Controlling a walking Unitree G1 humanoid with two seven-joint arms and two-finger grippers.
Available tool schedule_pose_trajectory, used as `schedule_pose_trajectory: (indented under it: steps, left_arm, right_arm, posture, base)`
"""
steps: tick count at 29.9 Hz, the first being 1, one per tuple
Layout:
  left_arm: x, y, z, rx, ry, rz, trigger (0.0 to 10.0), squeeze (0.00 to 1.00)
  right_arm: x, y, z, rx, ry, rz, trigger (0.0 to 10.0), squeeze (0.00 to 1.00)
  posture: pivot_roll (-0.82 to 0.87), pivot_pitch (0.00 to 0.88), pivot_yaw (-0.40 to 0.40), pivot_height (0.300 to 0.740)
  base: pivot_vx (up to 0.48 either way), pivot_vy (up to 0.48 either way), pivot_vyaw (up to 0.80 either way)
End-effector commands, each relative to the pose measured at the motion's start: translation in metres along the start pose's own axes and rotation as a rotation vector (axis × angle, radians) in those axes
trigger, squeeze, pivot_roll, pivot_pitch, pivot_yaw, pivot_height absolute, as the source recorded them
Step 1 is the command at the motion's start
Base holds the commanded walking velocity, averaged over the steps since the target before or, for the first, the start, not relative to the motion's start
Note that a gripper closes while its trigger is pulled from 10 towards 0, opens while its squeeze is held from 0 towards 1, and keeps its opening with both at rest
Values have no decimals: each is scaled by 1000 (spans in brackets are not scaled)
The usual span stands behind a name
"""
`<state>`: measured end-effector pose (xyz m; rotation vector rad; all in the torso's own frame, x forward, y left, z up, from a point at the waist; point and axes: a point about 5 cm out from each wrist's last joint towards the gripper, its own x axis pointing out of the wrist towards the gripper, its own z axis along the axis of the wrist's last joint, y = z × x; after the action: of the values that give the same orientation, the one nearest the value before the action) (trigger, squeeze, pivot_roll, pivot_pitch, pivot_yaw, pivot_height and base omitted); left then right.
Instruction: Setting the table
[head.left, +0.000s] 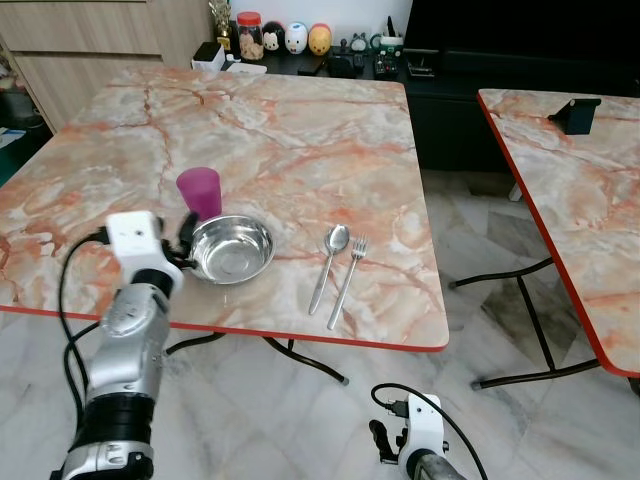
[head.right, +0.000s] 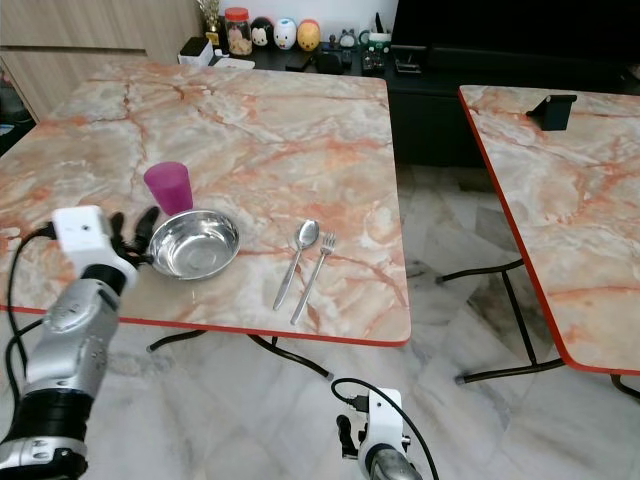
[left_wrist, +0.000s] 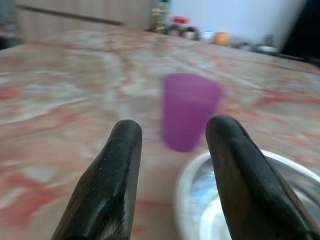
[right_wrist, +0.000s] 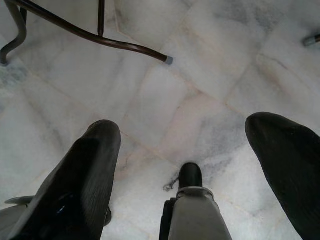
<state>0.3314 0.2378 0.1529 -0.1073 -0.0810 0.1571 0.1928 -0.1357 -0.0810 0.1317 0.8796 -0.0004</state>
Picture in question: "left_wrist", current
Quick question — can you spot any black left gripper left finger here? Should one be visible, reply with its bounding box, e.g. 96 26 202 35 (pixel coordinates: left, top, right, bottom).
51 119 143 240

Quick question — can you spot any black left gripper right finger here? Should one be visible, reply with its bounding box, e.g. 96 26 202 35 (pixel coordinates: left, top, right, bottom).
205 114 320 240

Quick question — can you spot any round silver metal plate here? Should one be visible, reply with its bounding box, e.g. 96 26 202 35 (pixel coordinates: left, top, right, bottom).
175 149 320 240

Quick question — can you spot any purple plastic cup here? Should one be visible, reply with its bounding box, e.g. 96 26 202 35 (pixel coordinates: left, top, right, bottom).
161 73 224 153

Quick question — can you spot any orange egg shaped ornament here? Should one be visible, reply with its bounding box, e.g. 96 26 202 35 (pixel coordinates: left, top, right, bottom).
212 31 232 47

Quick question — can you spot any black television screen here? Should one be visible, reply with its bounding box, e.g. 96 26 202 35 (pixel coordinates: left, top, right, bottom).
281 0 320 60

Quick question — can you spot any red lidded glass jar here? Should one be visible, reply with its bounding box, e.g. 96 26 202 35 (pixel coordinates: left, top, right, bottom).
169 15 190 36

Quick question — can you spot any light wooden cabinet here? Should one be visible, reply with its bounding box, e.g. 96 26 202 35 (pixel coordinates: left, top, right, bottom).
14 0 157 32

